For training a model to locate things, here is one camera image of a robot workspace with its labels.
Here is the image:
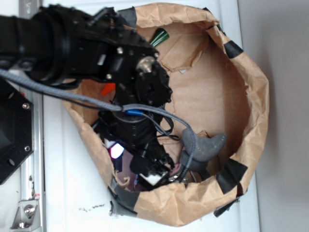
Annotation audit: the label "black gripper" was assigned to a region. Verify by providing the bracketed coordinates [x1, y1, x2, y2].
[93, 118, 175, 190]

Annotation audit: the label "silver keys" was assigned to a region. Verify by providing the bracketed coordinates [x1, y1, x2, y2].
[133, 175, 189, 188]

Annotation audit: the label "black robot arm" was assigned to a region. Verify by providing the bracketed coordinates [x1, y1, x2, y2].
[0, 5, 175, 190]

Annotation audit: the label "grey plush bunny toy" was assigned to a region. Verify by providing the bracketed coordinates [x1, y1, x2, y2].
[170, 129, 227, 180]

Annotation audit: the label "brown paper bag bin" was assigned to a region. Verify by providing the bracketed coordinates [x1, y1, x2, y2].
[65, 3, 269, 227]

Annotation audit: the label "white tray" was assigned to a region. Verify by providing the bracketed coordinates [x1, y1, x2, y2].
[42, 0, 261, 232]

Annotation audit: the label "orange toy carrot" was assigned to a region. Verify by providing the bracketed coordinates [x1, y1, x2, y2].
[101, 28, 169, 96]

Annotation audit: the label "grey braided cable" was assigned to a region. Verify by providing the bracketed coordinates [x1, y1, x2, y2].
[0, 69, 196, 181]

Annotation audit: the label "aluminium frame rail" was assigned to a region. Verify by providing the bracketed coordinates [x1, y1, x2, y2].
[18, 0, 46, 232]

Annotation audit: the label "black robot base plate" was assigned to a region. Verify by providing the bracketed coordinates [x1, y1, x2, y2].
[0, 79, 33, 184]

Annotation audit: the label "metal corner bracket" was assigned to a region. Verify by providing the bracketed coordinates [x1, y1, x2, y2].
[10, 200, 41, 232]

